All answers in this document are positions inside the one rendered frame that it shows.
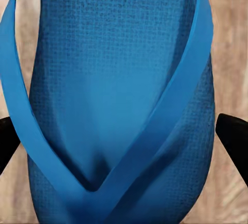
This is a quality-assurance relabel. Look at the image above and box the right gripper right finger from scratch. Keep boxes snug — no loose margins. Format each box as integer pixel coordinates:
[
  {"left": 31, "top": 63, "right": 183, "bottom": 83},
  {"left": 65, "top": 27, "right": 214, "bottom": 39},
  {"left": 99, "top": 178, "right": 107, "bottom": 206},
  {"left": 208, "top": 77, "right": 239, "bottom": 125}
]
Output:
[{"left": 215, "top": 113, "right": 248, "bottom": 186}]

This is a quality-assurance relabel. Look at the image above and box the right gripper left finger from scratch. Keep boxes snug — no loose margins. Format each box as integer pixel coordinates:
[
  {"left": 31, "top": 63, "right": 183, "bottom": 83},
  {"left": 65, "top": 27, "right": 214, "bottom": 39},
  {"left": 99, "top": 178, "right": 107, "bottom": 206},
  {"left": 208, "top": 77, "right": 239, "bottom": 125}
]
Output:
[{"left": 0, "top": 117, "right": 21, "bottom": 175}]

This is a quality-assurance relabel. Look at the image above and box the sandal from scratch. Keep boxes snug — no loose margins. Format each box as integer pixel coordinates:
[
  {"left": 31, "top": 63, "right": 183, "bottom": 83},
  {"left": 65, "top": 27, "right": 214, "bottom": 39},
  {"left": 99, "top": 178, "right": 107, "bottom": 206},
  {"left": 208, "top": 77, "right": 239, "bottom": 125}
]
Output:
[{"left": 0, "top": 0, "right": 215, "bottom": 224}]

